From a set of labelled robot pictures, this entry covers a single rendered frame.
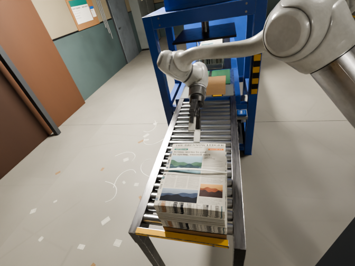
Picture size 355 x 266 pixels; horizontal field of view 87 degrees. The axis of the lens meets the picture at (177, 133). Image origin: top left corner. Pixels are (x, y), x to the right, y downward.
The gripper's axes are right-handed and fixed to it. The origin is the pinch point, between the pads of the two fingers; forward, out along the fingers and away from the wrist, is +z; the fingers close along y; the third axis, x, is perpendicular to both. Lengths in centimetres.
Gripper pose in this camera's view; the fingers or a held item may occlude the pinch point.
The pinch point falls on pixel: (194, 134)
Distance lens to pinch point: 87.4
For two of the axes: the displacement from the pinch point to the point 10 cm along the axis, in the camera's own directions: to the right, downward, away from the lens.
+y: 2.5, 4.1, 8.8
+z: -1.0, 9.1, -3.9
